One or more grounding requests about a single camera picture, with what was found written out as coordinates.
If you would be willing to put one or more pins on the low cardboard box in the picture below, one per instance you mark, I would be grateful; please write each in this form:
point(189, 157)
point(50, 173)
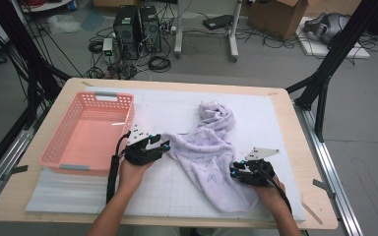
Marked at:
point(113, 2)

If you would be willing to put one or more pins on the lilac patterned towel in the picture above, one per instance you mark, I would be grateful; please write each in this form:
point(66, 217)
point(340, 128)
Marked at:
point(206, 154)

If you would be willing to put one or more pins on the black metal frame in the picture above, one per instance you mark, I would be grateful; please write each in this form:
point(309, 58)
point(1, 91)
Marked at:
point(334, 55)
point(23, 49)

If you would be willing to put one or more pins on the white flat board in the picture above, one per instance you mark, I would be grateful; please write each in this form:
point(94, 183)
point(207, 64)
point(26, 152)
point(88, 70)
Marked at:
point(318, 49)

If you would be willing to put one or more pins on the person's right hand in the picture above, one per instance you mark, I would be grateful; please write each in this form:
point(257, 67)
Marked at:
point(270, 195)

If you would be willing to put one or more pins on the blue-grey sheet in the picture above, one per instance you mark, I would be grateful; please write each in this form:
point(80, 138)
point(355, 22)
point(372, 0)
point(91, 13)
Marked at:
point(92, 20)

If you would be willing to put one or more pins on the flat cardboard sheet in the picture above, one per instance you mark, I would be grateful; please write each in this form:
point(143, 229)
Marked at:
point(334, 6)

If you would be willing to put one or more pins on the grey metal bracket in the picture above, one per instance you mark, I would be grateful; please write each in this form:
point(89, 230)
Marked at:
point(323, 187)
point(16, 170)

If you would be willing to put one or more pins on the aluminium rail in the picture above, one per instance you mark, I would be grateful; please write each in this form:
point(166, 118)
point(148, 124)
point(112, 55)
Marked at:
point(331, 164)
point(6, 160)

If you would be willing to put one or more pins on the white power strip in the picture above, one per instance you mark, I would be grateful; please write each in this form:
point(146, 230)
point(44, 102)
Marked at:
point(170, 29)

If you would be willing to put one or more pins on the narrow black computer tower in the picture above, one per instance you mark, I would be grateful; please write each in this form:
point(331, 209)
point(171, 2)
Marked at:
point(151, 29)

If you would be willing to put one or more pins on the pink plastic basket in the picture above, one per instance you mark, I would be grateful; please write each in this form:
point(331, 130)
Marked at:
point(88, 137)

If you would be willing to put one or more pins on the wide black computer tower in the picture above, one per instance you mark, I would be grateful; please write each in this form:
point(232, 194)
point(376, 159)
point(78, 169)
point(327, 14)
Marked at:
point(126, 32)

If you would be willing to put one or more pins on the clear plastic bag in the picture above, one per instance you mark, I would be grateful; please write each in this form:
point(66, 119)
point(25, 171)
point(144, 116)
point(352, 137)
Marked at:
point(64, 23)

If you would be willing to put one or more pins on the person's left hand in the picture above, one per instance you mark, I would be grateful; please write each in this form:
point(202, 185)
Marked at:
point(133, 175)

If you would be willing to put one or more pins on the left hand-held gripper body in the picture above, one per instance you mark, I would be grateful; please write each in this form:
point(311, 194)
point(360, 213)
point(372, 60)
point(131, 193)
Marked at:
point(139, 154)

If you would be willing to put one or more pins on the white metal stand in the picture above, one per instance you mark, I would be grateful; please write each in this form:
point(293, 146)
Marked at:
point(178, 32)

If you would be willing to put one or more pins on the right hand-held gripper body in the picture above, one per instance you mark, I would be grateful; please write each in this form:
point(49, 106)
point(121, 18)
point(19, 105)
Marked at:
point(257, 172)

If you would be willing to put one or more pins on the thin wooden stick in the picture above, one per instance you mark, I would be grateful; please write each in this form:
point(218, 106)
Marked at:
point(312, 213)

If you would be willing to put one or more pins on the flat black device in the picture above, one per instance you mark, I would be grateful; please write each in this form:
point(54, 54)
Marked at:
point(217, 22)

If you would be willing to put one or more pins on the small white device green light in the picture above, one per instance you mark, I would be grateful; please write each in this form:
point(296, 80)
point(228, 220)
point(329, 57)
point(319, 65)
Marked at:
point(107, 47)

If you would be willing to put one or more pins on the round white table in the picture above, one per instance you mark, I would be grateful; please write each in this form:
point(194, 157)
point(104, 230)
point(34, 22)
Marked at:
point(49, 6)

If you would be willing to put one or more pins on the white grid mat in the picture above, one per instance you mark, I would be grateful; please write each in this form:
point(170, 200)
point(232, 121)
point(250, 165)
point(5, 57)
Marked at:
point(164, 196)

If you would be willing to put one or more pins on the open cardboard box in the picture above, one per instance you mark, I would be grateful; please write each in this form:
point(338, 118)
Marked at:
point(275, 18)

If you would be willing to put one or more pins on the grey rounded device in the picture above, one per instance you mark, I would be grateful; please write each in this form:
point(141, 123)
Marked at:
point(329, 26)

